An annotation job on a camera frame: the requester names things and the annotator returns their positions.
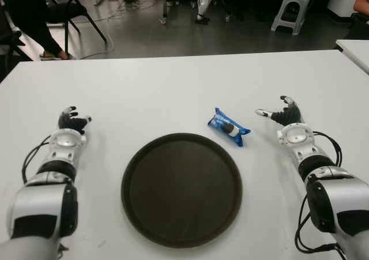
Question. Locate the black chair armrest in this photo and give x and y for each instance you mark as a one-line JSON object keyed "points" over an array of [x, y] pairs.
{"points": [[11, 41]]}

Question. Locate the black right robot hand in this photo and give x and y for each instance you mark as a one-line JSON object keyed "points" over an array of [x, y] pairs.
{"points": [[288, 114]]}

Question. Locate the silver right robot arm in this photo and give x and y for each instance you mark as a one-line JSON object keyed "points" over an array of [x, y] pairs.
{"points": [[325, 193]]}

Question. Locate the blue Oreo packet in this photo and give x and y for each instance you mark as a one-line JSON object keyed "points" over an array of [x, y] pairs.
{"points": [[223, 123]]}

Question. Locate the person in black trousers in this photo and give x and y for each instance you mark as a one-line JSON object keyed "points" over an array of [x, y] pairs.
{"points": [[37, 26]]}

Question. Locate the white humanoid robot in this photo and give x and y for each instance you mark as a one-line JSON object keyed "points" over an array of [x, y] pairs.
{"points": [[203, 3]]}

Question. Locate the round dark brown tray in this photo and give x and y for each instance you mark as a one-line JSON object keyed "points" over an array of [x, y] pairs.
{"points": [[181, 190]]}

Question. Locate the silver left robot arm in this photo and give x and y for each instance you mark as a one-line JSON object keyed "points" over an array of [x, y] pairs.
{"points": [[43, 199]]}

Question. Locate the white side table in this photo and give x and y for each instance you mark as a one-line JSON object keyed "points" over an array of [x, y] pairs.
{"points": [[356, 52]]}

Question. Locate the black office chair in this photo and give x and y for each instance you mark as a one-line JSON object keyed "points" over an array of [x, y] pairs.
{"points": [[357, 26]]}

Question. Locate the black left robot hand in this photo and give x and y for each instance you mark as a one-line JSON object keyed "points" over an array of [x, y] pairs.
{"points": [[72, 123]]}

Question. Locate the grey plastic stool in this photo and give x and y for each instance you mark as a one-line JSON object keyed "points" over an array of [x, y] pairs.
{"points": [[291, 0]]}

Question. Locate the black folding chair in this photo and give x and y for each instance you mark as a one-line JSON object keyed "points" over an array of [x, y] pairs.
{"points": [[72, 10]]}

